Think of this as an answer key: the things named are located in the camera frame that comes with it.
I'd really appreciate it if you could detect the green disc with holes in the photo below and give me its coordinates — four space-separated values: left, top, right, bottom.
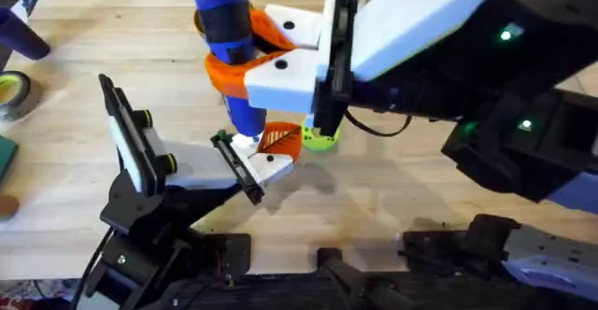
300 116 342 153

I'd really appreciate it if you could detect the green board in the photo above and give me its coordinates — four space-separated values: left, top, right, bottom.
0 134 20 186

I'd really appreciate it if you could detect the brown round object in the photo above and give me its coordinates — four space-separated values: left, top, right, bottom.
0 194 21 221

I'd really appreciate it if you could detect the roll of tape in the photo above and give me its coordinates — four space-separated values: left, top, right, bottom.
0 70 33 120

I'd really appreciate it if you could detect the dark blue cup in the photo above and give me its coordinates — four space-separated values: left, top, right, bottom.
0 6 52 62

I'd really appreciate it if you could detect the black cable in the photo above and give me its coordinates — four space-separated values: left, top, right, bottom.
344 107 414 139

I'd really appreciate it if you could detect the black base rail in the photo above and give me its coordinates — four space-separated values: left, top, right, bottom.
153 214 598 310

